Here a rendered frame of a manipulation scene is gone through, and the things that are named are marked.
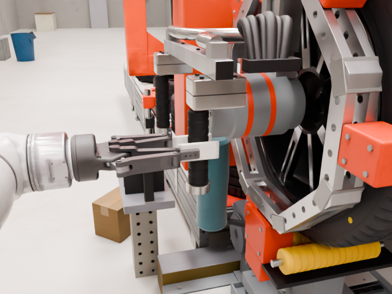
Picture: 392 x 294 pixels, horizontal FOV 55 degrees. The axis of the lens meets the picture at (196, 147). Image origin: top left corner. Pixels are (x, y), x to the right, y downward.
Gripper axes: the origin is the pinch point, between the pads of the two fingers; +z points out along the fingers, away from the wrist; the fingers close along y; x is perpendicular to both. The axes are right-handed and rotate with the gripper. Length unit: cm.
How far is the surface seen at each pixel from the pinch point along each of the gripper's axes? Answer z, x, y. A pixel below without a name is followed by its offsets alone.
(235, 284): 25, -67, -38
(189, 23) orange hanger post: 14, 18, -57
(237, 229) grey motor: 26, -49, -44
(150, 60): 30, -19, -250
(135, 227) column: -6, -59, -70
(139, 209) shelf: -5, -40, -51
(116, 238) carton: -13, -81, -97
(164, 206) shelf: 3, -40, -51
